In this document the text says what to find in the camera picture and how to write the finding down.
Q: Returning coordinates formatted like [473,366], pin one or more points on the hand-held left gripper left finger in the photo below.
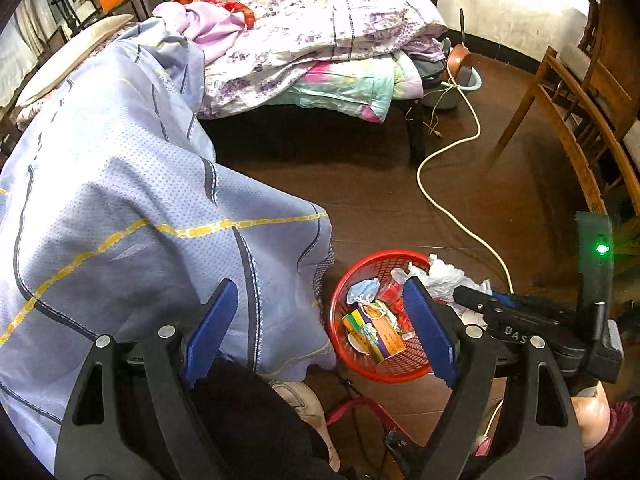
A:
[210,335]

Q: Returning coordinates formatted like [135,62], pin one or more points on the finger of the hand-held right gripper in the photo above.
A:
[472,297]
[506,301]

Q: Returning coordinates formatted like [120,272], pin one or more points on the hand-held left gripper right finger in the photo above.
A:
[430,335]

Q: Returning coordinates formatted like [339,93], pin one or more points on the white plastic bag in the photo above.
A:
[440,275]

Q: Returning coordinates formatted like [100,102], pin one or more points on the orange yellow carton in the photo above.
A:
[375,332]

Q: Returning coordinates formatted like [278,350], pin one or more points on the blue face mask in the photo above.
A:
[364,290]

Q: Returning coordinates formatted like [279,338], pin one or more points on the red plastic basket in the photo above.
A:
[370,260]

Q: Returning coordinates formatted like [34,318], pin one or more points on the person's right forearm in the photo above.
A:
[620,430]

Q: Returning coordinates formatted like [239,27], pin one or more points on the person's right hand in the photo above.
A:
[590,420]

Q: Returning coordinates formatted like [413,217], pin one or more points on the person's black trouser leg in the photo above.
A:
[250,425]

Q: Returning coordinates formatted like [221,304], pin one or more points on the white shoe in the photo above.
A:
[300,402]

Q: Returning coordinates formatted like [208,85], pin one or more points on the blue checked tablecloth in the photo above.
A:
[125,185]

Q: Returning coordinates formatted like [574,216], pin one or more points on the wooden chair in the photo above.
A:
[560,100]

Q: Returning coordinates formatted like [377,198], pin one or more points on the light blue plastic basin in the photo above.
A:
[472,87]

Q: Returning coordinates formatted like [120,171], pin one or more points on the pastel quilt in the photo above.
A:
[350,85]

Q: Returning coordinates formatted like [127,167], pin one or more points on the purple floral quilt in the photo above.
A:
[325,25]

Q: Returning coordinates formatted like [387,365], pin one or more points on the purple garment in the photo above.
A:
[210,25]

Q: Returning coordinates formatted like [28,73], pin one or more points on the white pillow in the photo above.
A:
[75,55]

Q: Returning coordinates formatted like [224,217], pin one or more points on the red blanket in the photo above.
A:
[235,7]

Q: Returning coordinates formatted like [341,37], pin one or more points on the metal bed frame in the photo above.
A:
[417,140]

